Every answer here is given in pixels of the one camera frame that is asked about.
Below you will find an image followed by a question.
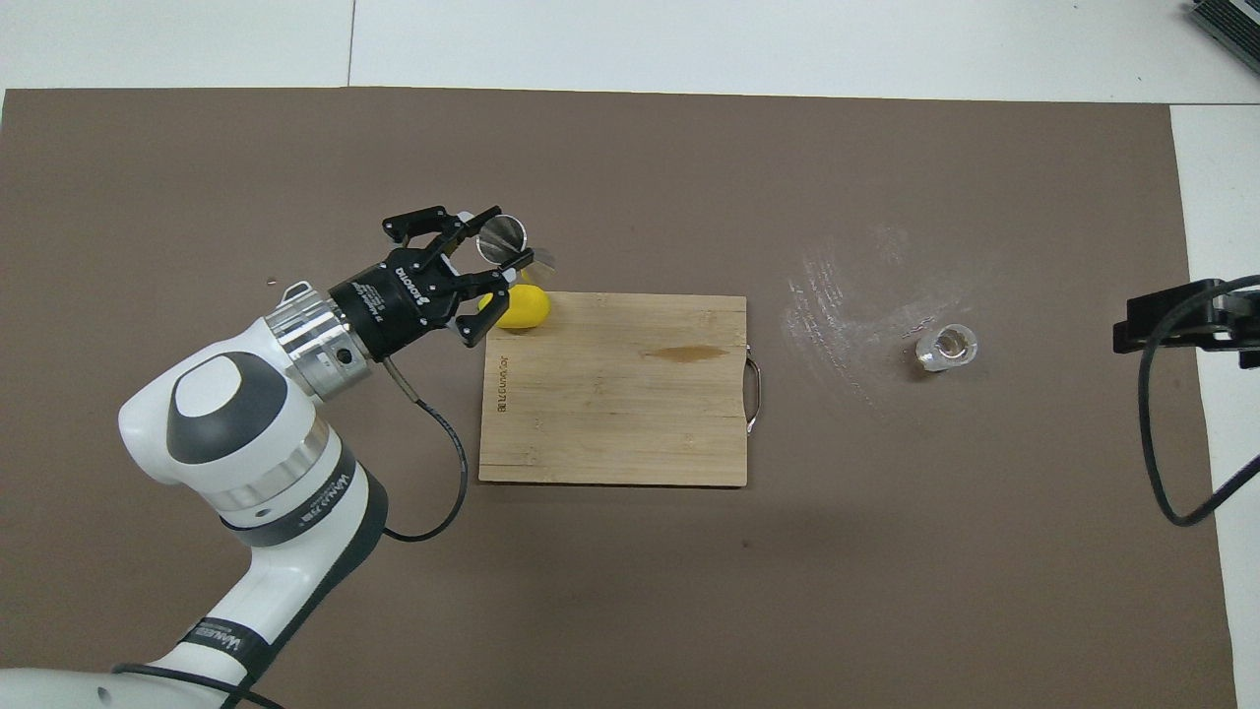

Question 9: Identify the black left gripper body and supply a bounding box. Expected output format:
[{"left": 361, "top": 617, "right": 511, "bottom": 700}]
[{"left": 328, "top": 246, "right": 466, "bottom": 361}]

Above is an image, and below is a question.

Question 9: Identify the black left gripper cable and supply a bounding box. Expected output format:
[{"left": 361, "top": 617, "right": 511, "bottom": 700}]
[{"left": 111, "top": 356, "right": 470, "bottom": 709}]

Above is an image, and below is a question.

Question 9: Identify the wooden cutting board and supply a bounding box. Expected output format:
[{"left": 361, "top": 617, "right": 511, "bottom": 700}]
[{"left": 478, "top": 291, "right": 764, "bottom": 488}]

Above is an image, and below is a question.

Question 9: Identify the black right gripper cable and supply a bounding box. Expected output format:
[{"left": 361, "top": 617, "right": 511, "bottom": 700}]
[{"left": 1137, "top": 274, "right": 1260, "bottom": 528}]

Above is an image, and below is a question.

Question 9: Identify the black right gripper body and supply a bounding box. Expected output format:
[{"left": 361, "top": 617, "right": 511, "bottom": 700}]
[{"left": 1230, "top": 286, "right": 1260, "bottom": 370}]

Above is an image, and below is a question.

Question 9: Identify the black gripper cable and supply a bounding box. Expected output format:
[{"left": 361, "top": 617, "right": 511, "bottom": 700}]
[
  {"left": 1137, "top": 274, "right": 1260, "bottom": 528},
  {"left": 111, "top": 356, "right": 470, "bottom": 709}
]

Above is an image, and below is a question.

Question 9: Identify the yellow lemon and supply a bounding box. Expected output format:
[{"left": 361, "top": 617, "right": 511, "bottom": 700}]
[{"left": 478, "top": 284, "right": 551, "bottom": 332}]

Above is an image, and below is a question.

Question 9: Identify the brown table mat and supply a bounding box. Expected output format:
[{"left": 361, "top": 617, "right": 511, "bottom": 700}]
[{"left": 0, "top": 87, "right": 1239, "bottom": 709}]

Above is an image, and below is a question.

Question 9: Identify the steel double jigger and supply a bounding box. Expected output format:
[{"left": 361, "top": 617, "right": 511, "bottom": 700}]
[{"left": 475, "top": 213, "right": 560, "bottom": 282}]

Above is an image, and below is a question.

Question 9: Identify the small clear glass cup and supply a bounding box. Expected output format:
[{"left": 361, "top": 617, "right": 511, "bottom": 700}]
[{"left": 914, "top": 323, "right": 979, "bottom": 374}]

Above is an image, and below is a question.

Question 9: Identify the grey ribbed device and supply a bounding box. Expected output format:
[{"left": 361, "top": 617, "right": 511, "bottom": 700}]
[{"left": 1186, "top": 0, "right": 1260, "bottom": 75}]

